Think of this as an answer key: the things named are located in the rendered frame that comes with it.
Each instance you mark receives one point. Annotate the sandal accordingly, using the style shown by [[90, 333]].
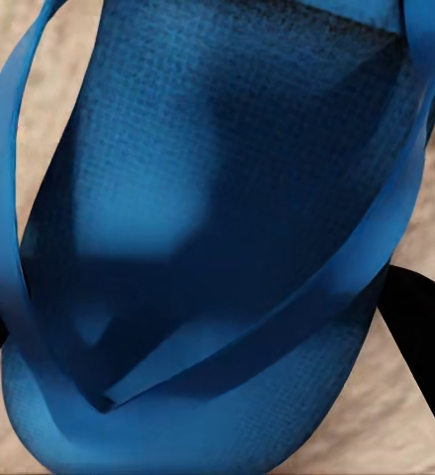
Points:
[[209, 244]]

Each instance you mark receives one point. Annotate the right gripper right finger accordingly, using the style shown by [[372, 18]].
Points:
[[407, 302]]

